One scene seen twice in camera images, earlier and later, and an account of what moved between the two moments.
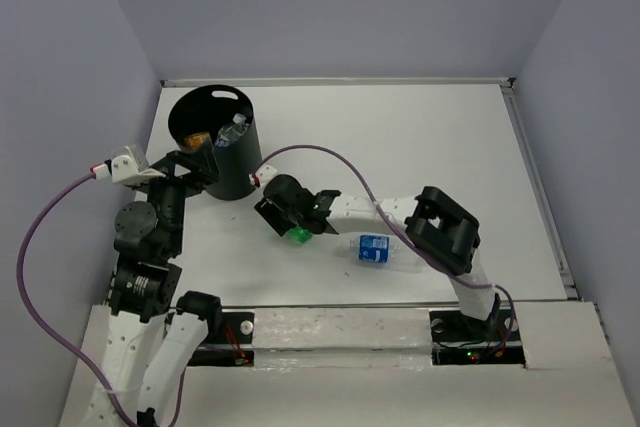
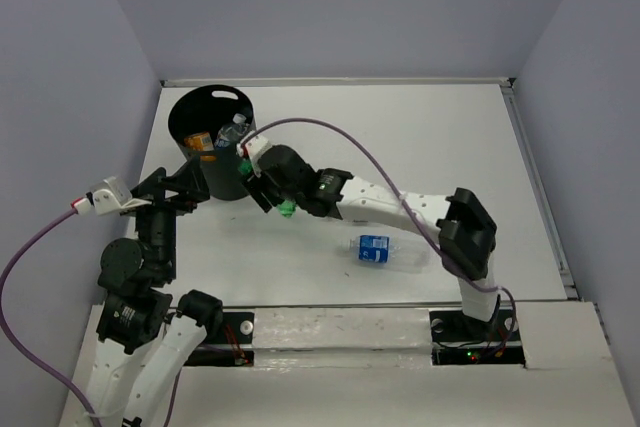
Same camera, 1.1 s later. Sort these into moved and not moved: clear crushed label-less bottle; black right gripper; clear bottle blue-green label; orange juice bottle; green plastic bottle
Moved: black right gripper; green plastic bottle
Not moved: clear crushed label-less bottle; clear bottle blue-green label; orange juice bottle
